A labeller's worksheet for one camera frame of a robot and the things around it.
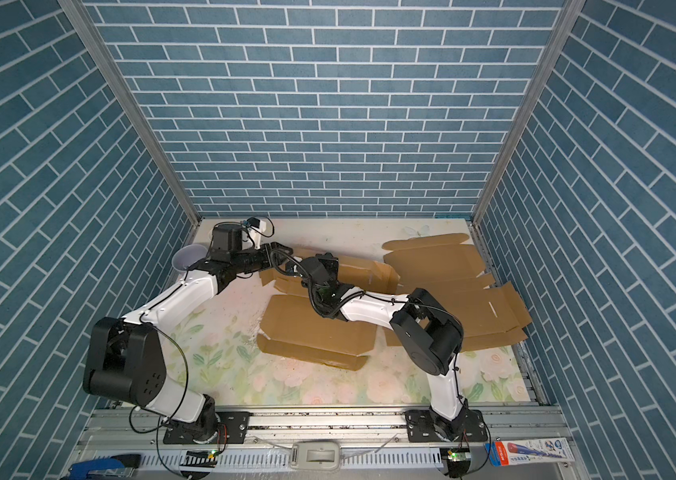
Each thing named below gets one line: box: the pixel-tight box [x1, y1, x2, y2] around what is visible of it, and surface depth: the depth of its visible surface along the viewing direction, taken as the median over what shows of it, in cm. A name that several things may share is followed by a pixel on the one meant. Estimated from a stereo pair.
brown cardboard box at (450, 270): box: [382, 233, 532, 351], surface depth 108 cm
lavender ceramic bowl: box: [172, 244, 208, 272], surface depth 104 cm
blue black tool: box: [68, 454, 142, 480], surface depth 69 cm
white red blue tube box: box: [484, 437, 576, 467], surface depth 71 cm
